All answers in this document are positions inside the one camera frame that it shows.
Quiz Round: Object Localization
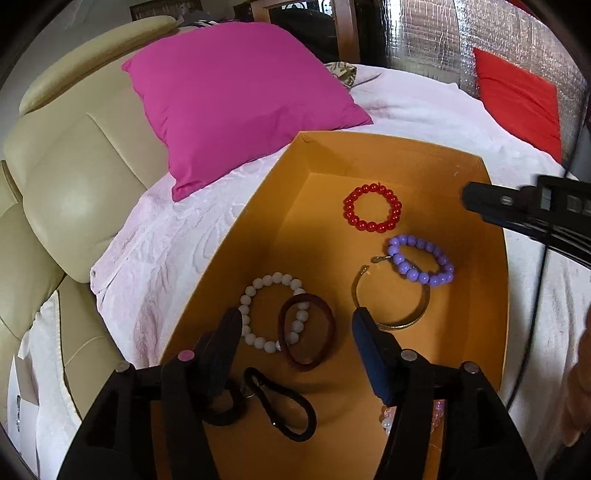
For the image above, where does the red pillow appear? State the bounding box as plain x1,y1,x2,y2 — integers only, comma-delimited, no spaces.
473,48,562,163

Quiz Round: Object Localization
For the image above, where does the white cloth on sofa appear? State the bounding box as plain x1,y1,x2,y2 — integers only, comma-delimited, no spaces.
6,293,81,479

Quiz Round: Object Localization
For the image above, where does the pink bead bracelet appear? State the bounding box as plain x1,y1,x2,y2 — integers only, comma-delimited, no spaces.
379,398,447,437

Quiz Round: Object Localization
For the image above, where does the maroon hair tie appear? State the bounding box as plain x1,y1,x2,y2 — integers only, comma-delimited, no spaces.
276,292,338,373

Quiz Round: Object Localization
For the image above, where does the magenta pillow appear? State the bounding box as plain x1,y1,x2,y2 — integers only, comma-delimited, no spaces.
122,22,372,202

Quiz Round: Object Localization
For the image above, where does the red bead bracelet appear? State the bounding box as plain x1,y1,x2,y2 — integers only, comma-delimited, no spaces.
341,181,403,234

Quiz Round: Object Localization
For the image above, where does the wooden cabinet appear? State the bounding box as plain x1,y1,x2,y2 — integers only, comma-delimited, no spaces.
250,0,361,63

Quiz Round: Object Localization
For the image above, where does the gold metal bangle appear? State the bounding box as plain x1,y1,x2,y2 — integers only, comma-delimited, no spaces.
351,254,431,331

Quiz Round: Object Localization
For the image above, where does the patterned cushion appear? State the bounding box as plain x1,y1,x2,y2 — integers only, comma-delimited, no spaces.
325,61,356,90

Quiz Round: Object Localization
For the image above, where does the orange cardboard box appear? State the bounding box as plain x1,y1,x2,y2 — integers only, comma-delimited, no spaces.
165,132,509,479

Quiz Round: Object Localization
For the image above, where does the silver foil insulation panel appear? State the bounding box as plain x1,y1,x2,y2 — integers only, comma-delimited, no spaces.
377,0,588,159

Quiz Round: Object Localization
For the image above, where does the beige leather sofa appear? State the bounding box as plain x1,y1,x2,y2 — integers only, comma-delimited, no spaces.
1,16,178,418

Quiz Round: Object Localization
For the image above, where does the white bead bracelet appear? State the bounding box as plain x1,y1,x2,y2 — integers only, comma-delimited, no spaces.
238,271,311,354

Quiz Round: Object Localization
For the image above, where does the person's right hand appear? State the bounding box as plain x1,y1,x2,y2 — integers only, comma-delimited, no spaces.
562,310,591,447

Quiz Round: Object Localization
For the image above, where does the black cable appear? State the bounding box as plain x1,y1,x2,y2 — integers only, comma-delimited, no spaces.
505,128,578,409

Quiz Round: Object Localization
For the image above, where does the purple bead bracelet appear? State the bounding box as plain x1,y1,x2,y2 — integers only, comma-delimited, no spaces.
386,234,456,288

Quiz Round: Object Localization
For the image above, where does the black hair tie with ring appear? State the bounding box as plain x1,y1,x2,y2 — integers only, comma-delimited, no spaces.
202,366,319,443

